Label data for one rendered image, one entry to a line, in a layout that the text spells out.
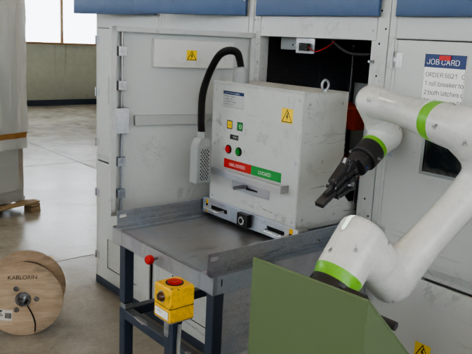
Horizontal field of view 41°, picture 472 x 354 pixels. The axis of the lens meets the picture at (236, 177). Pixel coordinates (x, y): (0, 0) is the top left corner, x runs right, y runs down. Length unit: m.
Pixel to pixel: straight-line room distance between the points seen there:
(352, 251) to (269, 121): 0.78
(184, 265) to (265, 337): 0.52
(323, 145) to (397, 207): 0.33
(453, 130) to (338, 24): 0.84
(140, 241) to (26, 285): 1.29
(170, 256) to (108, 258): 1.88
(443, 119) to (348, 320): 0.61
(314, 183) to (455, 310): 0.62
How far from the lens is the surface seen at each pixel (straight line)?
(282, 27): 2.60
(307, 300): 1.49
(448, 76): 2.09
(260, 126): 2.27
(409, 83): 2.17
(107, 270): 3.98
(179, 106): 2.61
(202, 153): 2.41
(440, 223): 1.77
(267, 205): 2.28
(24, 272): 3.42
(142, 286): 3.64
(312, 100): 2.14
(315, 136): 2.17
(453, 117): 1.72
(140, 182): 2.61
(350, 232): 1.63
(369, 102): 2.03
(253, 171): 2.32
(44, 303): 3.47
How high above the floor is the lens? 1.55
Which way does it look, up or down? 12 degrees down
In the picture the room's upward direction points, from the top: 3 degrees clockwise
